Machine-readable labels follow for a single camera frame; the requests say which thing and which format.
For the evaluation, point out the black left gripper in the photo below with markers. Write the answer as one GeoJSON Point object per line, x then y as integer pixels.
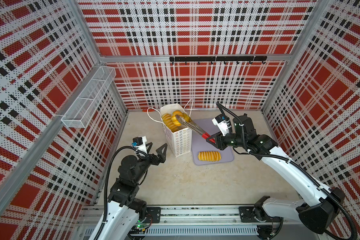
{"type": "Point", "coordinates": [161, 158]}

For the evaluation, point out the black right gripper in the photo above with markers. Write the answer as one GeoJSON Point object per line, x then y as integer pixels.
{"type": "Point", "coordinates": [218, 138]}

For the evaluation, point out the white printed paper bag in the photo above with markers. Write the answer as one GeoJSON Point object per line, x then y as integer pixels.
{"type": "Point", "coordinates": [180, 141]}

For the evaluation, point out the long ridged bread loaf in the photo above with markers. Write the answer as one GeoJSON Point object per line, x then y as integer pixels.
{"type": "Point", "coordinates": [167, 120]}

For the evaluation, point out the red handled metal tongs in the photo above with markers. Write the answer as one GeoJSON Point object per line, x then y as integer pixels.
{"type": "Point", "coordinates": [196, 128]}

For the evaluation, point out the round striped bun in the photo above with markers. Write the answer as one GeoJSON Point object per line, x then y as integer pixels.
{"type": "Point", "coordinates": [179, 118]}

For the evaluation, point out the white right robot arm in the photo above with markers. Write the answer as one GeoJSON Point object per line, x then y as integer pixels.
{"type": "Point", "coordinates": [319, 204]}

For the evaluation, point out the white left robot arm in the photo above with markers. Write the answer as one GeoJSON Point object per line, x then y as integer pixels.
{"type": "Point", "coordinates": [122, 210]}

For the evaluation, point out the lilac plastic tray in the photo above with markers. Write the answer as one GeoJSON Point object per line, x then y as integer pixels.
{"type": "Point", "coordinates": [199, 144]}

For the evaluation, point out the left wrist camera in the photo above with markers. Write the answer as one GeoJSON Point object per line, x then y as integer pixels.
{"type": "Point", "coordinates": [139, 144]}

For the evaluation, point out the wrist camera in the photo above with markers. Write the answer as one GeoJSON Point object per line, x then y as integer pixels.
{"type": "Point", "coordinates": [223, 123]}
{"type": "Point", "coordinates": [139, 144]}

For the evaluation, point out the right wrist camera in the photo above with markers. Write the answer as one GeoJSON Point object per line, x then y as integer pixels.
{"type": "Point", "coordinates": [223, 123]}

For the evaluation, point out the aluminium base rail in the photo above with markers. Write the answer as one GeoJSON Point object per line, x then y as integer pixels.
{"type": "Point", "coordinates": [216, 222]}

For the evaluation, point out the white wire mesh basket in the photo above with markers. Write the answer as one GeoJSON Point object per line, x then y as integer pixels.
{"type": "Point", "coordinates": [90, 96]}

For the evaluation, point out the black wall hook rail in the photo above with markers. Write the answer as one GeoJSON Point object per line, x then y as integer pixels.
{"type": "Point", "coordinates": [213, 59]}

